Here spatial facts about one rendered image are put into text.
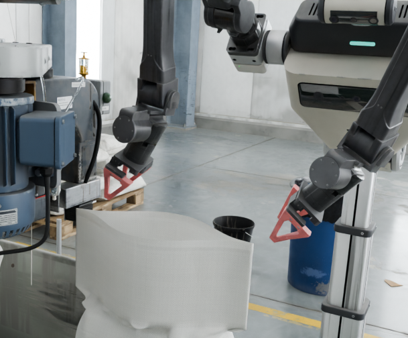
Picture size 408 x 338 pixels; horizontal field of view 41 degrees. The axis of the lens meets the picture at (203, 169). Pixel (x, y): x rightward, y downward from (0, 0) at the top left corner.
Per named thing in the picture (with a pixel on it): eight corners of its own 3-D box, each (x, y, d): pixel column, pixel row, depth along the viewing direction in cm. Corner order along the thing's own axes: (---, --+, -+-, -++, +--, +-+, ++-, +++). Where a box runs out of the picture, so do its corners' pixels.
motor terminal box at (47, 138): (77, 171, 103) (77, 109, 101) (62, 185, 94) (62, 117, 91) (33, 169, 103) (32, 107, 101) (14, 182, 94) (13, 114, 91)
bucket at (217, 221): (258, 254, 396) (261, 220, 390) (242, 268, 370) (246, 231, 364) (220, 246, 408) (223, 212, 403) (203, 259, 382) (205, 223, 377)
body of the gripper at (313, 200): (290, 204, 103) (319, 180, 100) (297, 184, 112) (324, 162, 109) (313, 229, 103) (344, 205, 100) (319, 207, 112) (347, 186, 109)
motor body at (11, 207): (53, 227, 104) (53, 94, 99) (-10, 251, 91) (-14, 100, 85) (-7, 212, 111) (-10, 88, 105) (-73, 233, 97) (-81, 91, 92)
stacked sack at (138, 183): (149, 190, 507) (149, 174, 503) (106, 206, 448) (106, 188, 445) (110, 182, 525) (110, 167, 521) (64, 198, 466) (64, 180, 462)
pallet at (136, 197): (143, 203, 507) (143, 188, 504) (60, 241, 400) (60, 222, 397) (70, 189, 539) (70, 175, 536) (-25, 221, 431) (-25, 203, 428)
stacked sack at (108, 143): (134, 151, 494) (134, 135, 491) (105, 158, 456) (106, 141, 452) (74, 142, 522) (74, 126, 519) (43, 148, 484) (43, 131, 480)
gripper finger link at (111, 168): (89, 193, 119) (108, 159, 116) (103, 183, 126) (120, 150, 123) (115, 210, 119) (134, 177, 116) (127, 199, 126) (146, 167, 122)
